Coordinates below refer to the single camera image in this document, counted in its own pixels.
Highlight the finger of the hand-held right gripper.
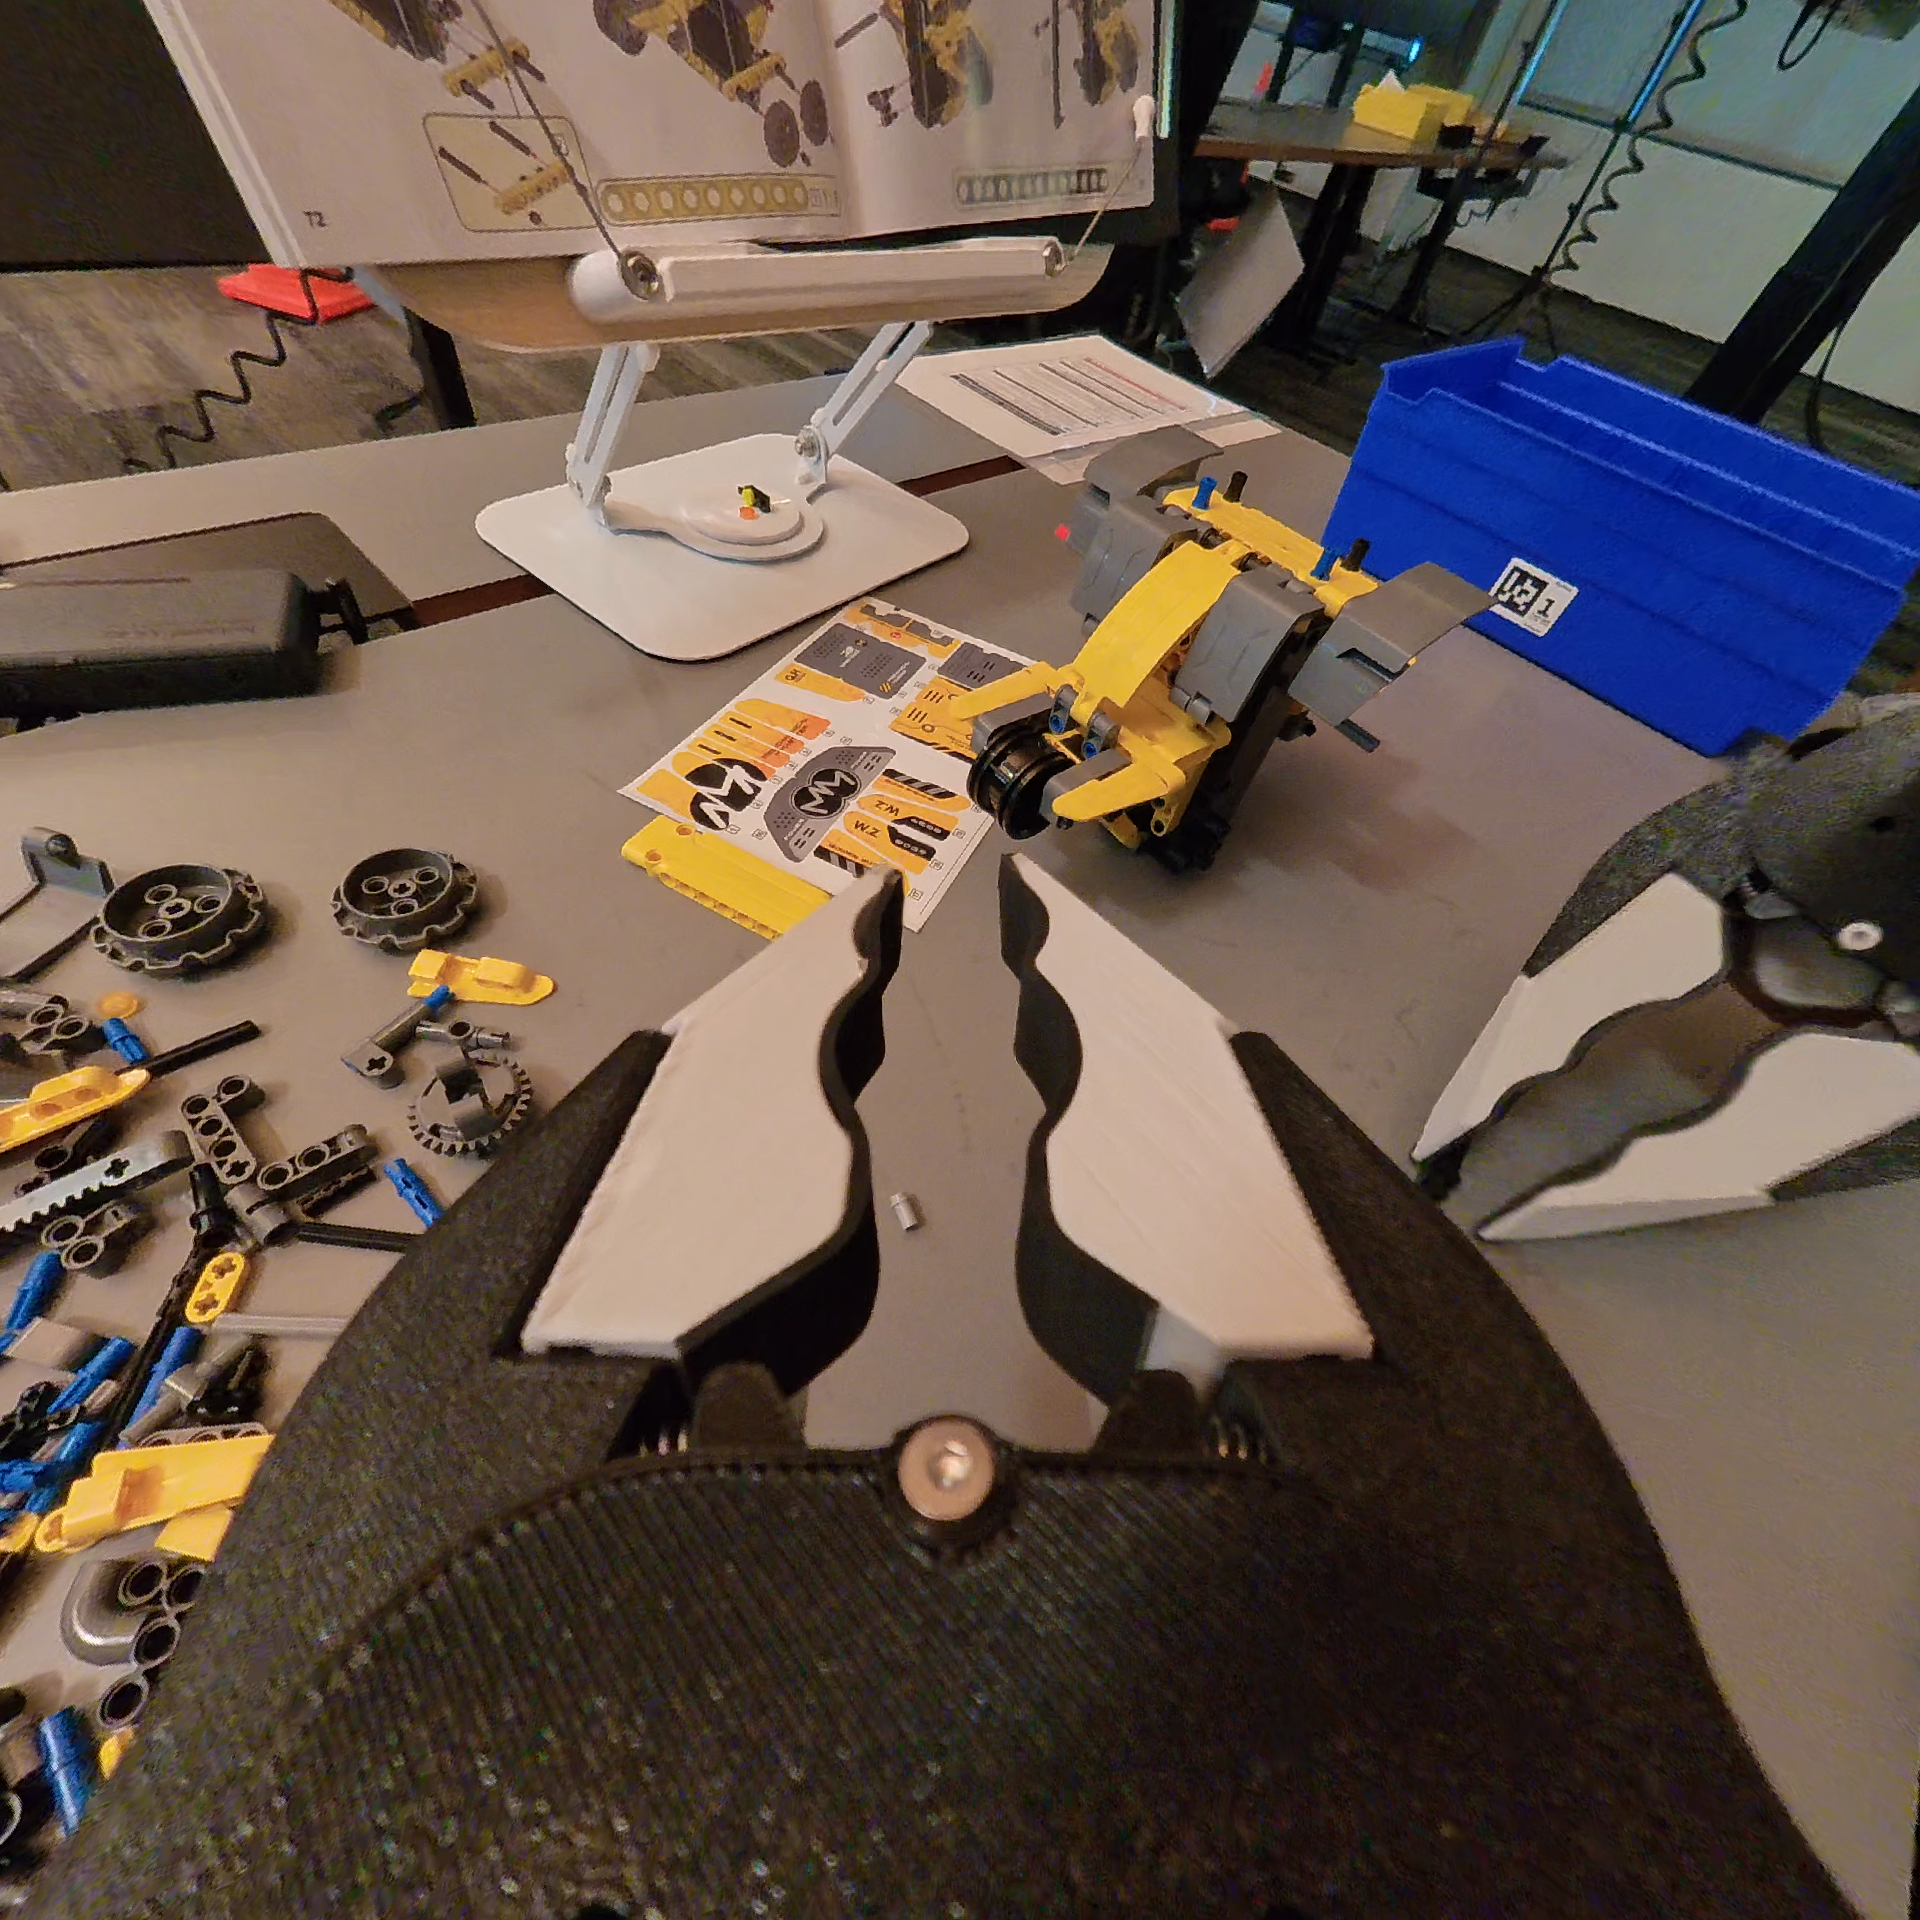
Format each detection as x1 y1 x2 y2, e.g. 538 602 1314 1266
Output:
1462 1019 1920 1244
1411 874 1743 1199

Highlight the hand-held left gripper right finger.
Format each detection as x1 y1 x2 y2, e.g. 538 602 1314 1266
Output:
996 856 1375 1409

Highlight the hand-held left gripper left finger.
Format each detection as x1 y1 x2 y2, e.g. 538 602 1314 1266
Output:
522 866 909 1395

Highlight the pile of small toy parts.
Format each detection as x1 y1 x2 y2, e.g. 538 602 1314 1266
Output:
0 826 557 1853

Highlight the dark grey toy gear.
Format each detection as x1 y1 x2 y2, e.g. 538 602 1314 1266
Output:
405 1049 535 1162

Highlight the small yellow toy piece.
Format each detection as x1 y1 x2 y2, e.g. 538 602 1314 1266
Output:
406 949 553 1003

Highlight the yellow flat toy panel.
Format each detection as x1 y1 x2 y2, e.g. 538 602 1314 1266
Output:
622 817 836 941

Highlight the blue plastic storage bin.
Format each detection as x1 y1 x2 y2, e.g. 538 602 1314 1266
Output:
1341 336 1920 760

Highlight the dark grey toy wheel hub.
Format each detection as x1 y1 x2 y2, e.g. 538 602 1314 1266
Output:
330 848 483 959
89 863 271 980

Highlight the yellow and black sticker sheet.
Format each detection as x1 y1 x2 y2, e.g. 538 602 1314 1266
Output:
622 599 1052 921

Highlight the yellow toy brick vehicle model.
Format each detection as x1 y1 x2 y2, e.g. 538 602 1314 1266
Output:
966 440 1498 881

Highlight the white book stand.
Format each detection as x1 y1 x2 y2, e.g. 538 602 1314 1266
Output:
367 232 1121 663

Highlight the grey toy panel piece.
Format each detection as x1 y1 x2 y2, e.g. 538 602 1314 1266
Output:
0 823 117 976

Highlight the black flat pad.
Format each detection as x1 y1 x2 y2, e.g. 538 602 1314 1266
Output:
0 512 413 640

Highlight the black power box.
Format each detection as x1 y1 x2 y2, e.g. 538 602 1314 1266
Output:
0 567 367 720

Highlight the printed white paper sheet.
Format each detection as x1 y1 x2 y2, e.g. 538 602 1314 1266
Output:
897 336 1284 484

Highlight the hanging white paper sheet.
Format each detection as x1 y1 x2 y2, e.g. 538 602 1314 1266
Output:
1174 192 1307 380

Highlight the small yellow box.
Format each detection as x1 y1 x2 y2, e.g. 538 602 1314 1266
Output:
1350 82 1491 146

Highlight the wooden edged work table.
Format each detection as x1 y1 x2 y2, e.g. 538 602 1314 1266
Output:
1191 82 1569 368

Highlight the toy building instruction book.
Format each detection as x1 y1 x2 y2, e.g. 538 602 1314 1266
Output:
142 0 1164 280

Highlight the black partition panel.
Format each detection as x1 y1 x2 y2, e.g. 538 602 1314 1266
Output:
0 0 265 273

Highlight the black coiled cable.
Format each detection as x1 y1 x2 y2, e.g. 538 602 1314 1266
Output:
129 292 302 471

